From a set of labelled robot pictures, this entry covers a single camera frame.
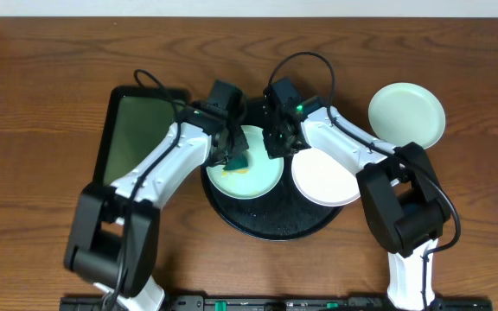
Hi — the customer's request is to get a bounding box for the white plate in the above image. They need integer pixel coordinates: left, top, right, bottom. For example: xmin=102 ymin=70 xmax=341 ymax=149
xmin=291 ymin=149 xmax=360 ymax=207

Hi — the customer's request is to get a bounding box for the left black cable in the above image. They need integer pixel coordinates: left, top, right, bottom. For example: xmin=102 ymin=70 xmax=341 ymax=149
xmin=101 ymin=68 xmax=194 ymax=311

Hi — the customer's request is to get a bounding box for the black rectangular water tray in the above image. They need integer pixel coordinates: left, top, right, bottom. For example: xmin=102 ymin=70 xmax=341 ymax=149
xmin=93 ymin=86 xmax=174 ymax=185

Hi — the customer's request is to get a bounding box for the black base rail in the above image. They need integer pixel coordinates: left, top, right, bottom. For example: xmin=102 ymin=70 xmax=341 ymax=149
xmin=58 ymin=295 xmax=495 ymax=311

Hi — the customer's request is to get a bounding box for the black cable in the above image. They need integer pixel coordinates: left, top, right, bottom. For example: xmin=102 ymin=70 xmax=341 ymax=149
xmin=101 ymin=68 xmax=194 ymax=311
xmin=265 ymin=51 xmax=462 ymax=311

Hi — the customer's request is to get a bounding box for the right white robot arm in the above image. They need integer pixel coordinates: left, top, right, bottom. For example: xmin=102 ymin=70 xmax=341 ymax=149
xmin=264 ymin=95 xmax=459 ymax=310

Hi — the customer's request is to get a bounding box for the light green plate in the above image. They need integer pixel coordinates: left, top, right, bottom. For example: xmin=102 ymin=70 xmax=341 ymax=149
xmin=206 ymin=125 xmax=284 ymax=200
xmin=368 ymin=82 xmax=446 ymax=149

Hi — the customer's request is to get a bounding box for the round black serving tray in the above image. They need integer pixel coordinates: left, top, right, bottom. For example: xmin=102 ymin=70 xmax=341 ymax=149
xmin=200 ymin=97 xmax=344 ymax=242

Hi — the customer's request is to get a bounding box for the green yellow sponge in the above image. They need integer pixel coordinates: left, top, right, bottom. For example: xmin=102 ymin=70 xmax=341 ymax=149
xmin=223 ymin=153 xmax=249 ymax=171

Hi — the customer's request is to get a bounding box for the right black cable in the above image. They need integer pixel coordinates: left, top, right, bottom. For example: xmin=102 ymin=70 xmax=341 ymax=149
xmin=265 ymin=51 xmax=462 ymax=311

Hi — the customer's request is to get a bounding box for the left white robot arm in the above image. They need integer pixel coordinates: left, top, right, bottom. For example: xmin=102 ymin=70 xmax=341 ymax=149
xmin=64 ymin=101 xmax=248 ymax=310

